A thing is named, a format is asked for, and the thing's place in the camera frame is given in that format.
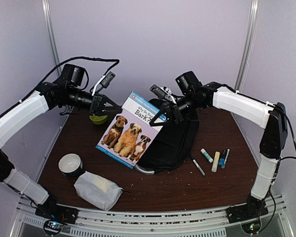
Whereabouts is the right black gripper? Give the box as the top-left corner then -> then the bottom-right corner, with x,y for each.
149,92 -> 203,126

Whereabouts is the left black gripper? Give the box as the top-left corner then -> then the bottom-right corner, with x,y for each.
66,86 -> 122,116

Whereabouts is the dog picture book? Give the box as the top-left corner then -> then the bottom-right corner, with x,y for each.
96,91 -> 162,168

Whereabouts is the black student backpack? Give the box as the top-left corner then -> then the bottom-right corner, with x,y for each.
135,110 -> 199,175

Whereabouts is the white zippered pencil pouch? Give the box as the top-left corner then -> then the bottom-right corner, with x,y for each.
74,171 -> 126,211

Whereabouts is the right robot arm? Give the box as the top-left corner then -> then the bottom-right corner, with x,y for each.
149,71 -> 288,218

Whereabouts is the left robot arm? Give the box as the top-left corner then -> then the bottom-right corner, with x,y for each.
0,64 -> 122,219

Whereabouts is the green plastic bowl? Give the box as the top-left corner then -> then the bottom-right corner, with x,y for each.
89,115 -> 108,125

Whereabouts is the white green glue stick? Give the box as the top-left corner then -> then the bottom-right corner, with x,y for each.
200,148 -> 214,163

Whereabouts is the black green marker pen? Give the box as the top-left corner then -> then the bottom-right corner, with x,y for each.
189,154 -> 206,177

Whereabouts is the cream yellow highlighter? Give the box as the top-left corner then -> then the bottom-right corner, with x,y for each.
211,151 -> 220,172

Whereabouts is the blue black marker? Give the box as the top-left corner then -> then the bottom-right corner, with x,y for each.
218,149 -> 227,166

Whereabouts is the black white pen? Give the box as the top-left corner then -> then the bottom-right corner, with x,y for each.
222,149 -> 230,169

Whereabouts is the left round circuit board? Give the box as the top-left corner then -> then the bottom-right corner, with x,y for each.
43,220 -> 64,236

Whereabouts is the round circuit board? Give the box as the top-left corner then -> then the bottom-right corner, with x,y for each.
241,219 -> 262,235
43,220 -> 64,236

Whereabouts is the right round circuit board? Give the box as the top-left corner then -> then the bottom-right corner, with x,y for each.
241,219 -> 262,235

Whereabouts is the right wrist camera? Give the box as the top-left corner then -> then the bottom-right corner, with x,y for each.
149,84 -> 177,104

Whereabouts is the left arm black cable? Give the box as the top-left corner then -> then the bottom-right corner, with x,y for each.
0,56 -> 120,124

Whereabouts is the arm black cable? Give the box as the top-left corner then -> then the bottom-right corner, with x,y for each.
268,103 -> 296,223
0,56 -> 120,124

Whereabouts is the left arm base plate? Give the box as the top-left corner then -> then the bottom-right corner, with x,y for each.
35,204 -> 78,224

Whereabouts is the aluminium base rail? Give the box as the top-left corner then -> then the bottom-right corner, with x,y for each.
8,194 -> 296,237

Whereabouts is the left aluminium frame post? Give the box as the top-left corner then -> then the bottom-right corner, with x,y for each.
41,0 -> 60,65

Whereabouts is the aluminium frame post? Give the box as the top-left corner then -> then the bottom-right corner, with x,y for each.
235,0 -> 260,91
41,0 -> 60,65

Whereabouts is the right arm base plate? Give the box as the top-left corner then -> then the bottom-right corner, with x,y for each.
226,203 -> 268,224

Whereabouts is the right aluminium frame post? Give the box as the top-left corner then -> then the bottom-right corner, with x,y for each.
235,0 -> 260,91

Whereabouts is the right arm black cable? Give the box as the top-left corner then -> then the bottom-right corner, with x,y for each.
268,103 -> 296,223

